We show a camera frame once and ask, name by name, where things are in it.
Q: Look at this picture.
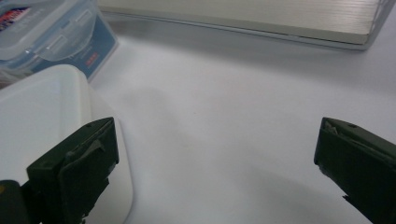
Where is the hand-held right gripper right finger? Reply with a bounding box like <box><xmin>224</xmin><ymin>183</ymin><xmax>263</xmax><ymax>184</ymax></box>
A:
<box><xmin>313</xmin><ymin>117</ymin><xmax>396</xmax><ymax>224</ymax></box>

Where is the clear lidded food container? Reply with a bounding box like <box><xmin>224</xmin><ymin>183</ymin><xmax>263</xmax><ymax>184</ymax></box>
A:
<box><xmin>0</xmin><ymin>0</ymin><xmax>120</xmax><ymax>90</ymax></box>

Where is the white square bowl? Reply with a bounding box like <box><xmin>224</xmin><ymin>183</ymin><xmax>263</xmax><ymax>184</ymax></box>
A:
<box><xmin>0</xmin><ymin>63</ymin><xmax>134</xmax><ymax>224</ymax></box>

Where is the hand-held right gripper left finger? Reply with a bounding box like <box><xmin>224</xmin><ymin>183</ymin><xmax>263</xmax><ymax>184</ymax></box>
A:
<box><xmin>21</xmin><ymin>117</ymin><xmax>120</xmax><ymax>224</ymax></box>

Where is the white wire basket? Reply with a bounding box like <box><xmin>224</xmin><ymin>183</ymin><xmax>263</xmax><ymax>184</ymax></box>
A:
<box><xmin>97</xmin><ymin>0</ymin><xmax>396</xmax><ymax>51</ymax></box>

